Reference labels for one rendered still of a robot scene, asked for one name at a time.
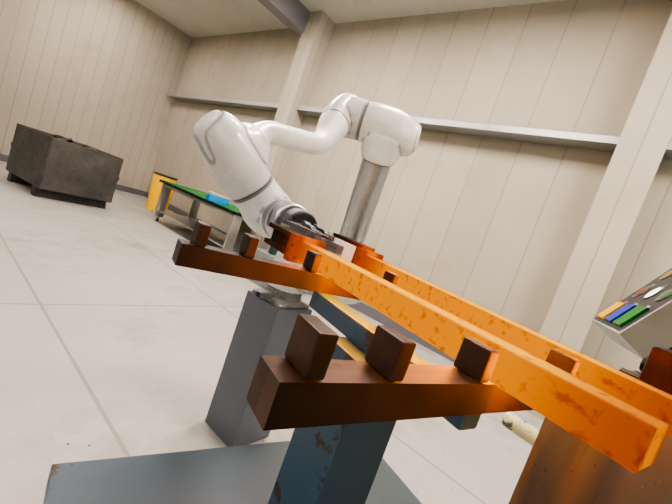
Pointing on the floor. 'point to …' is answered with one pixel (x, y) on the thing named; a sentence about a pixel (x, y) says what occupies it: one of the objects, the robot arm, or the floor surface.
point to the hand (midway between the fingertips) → (349, 253)
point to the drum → (158, 190)
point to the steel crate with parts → (62, 168)
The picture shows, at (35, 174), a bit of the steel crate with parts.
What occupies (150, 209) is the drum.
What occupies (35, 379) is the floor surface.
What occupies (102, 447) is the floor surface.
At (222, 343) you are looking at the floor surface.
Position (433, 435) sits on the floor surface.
